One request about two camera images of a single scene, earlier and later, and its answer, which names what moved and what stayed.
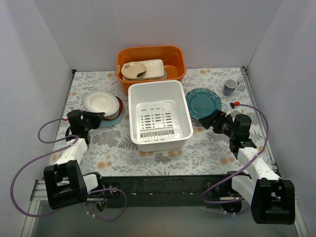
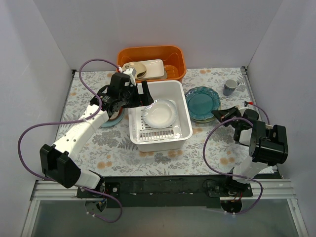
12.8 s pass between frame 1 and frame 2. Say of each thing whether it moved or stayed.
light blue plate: stayed
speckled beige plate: stayed
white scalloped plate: moved
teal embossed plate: stayed
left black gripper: moved
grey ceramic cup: stayed
